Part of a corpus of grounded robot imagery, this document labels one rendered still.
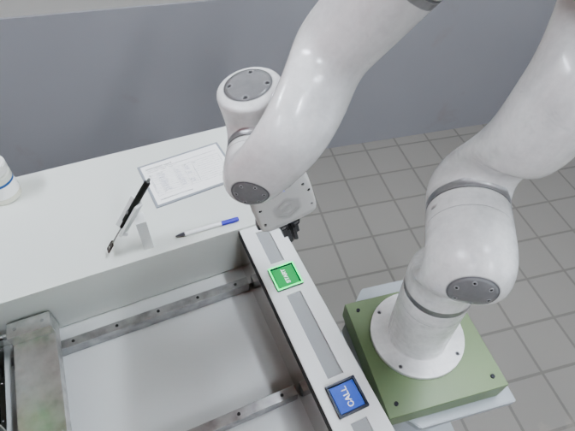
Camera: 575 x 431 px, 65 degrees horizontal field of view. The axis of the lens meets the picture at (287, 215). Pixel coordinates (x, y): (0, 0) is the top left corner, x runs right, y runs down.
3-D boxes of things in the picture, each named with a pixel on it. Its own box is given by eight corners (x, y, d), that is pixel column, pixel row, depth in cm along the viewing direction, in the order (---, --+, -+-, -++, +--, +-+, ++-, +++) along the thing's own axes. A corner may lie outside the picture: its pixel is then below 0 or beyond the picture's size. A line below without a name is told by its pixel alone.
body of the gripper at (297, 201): (249, 198, 65) (265, 240, 74) (313, 169, 66) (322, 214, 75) (232, 165, 69) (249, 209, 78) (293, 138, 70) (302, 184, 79)
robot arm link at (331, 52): (459, 67, 38) (264, 222, 59) (437, -31, 47) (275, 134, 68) (379, 4, 34) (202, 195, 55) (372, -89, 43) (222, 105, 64)
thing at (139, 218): (127, 257, 94) (109, 215, 84) (123, 244, 96) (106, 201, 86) (157, 248, 95) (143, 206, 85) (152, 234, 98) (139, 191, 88)
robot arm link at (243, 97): (295, 183, 62) (299, 134, 67) (277, 109, 52) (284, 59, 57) (236, 185, 64) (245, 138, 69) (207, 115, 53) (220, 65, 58)
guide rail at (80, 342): (17, 373, 92) (10, 367, 90) (17, 363, 93) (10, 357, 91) (249, 290, 106) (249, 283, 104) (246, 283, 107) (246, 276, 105)
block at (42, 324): (12, 345, 89) (5, 339, 87) (11, 331, 91) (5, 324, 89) (56, 331, 92) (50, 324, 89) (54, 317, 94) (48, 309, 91)
